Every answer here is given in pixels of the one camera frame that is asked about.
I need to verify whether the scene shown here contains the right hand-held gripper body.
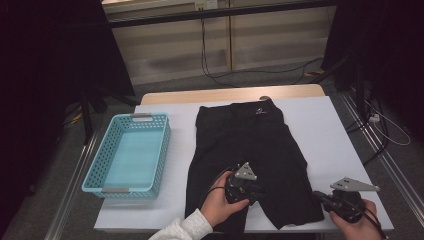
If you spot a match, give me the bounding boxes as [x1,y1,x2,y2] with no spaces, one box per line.
[321,177,381,224]

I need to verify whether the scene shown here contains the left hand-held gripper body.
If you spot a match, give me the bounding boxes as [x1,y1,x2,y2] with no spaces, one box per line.
[224,162,258,205]

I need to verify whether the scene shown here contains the black shorts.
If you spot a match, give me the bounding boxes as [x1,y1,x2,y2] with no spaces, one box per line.
[184,98,326,234]

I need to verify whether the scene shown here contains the light blue plastic basket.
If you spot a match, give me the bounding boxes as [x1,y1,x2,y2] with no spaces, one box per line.
[81,112,172,200]

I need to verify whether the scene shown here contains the person's left hand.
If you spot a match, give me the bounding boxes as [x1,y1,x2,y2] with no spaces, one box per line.
[199,170,250,229]

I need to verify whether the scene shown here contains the person's right hand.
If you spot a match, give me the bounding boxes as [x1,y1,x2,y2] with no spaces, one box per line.
[329,199,384,240]

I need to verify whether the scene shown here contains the white table mat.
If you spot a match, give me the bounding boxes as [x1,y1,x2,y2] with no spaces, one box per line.
[94,95,394,233]

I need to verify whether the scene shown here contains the black stand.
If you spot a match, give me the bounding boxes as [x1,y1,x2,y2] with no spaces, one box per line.
[79,86,141,146]
[313,54,368,118]

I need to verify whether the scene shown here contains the black curtain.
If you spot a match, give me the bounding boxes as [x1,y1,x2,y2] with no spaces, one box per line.
[321,0,424,141]
[0,0,136,234]

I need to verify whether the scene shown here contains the black horizontal bar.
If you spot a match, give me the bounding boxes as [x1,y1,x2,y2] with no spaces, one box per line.
[108,0,338,29]

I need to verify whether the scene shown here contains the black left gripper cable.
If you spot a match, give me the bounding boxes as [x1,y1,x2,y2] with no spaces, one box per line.
[199,168,234,209]

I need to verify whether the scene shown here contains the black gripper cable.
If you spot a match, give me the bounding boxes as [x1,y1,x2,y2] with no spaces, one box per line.
[346,199,388,239]
[199,168,234,209]

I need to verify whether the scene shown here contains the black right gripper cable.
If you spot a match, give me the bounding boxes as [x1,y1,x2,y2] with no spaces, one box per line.
[346,199,388,239]

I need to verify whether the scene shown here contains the metal floor rail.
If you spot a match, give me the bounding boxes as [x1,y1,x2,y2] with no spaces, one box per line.
[339,91,424,228]
[44,133,99,240]

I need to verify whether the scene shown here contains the black floor cable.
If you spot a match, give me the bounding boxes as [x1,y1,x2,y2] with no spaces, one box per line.
[344,89,391,166]

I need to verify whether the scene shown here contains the white floor cable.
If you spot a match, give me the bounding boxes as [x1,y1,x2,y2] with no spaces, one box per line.
[364,99,412,147]

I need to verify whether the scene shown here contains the black wall cable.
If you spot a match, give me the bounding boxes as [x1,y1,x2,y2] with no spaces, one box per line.
[199,18,324,88]

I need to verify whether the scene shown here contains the white wall socket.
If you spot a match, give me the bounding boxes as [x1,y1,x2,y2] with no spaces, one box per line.
[194,0,219,10]

